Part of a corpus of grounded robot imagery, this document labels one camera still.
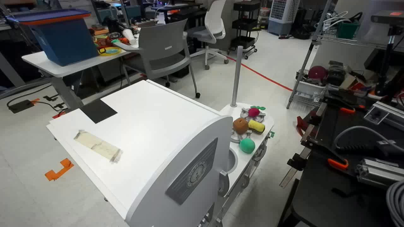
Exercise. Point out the brown plush toy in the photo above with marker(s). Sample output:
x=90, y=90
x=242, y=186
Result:
x=240, y=126

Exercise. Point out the grey round toy sink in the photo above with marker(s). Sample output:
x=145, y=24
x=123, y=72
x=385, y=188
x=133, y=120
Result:
x=231, y=162

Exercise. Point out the grey toy stove burner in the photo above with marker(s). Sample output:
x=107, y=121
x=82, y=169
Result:
x=235, y=138

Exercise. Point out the white toy kitchen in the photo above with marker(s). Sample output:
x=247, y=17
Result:
x=159, y=121

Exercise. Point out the pink plush toy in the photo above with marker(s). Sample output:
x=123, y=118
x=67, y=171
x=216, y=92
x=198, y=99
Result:
x=253, y=113

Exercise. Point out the grey upright pole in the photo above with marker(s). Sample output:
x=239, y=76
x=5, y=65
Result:
x=236, y=76

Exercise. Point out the green plush ball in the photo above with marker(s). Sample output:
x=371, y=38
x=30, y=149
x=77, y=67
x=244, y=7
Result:
x=246, y=145

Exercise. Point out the yellow plush toy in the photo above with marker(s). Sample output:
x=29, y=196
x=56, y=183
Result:
x=256, y=126

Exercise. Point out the grey plastic chair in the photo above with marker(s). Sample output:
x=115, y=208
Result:
x=162, y=48

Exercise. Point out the white office chair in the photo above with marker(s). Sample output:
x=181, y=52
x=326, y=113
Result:
x=212, y=27

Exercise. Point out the black rolling cart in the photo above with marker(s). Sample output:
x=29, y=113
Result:
x=246, y=26

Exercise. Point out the black square patch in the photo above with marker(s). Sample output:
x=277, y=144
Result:
x=99, y=111

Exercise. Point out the metal step ladder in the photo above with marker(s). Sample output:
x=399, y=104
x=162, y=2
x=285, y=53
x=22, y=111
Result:
x=303, y=63

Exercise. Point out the colourful toy pile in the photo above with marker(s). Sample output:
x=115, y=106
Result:
x=107, y=42

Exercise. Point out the maroon round disc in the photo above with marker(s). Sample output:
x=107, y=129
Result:
x=318, y=73

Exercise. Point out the white air cooler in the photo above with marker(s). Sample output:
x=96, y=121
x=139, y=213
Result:
x=282, y=17

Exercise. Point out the orange black clamp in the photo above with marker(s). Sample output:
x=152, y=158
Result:
x=337, y=164
x=347, y=111

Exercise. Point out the white work table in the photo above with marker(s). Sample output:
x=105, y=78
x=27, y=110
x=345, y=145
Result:
x=63, y=70

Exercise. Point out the black workbench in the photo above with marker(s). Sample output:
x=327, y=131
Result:
x=328, y=197

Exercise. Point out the blue storage bin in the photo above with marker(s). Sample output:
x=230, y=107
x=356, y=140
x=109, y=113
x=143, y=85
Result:
x=63, y=39

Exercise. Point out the green plastic bin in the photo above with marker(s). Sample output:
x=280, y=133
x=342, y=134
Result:
x=346, y=29

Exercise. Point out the black power brick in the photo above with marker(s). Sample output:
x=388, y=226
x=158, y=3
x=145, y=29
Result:
x=20, y=106

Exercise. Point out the aluminium extrusion rail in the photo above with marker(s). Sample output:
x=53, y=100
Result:
x=380, y=172

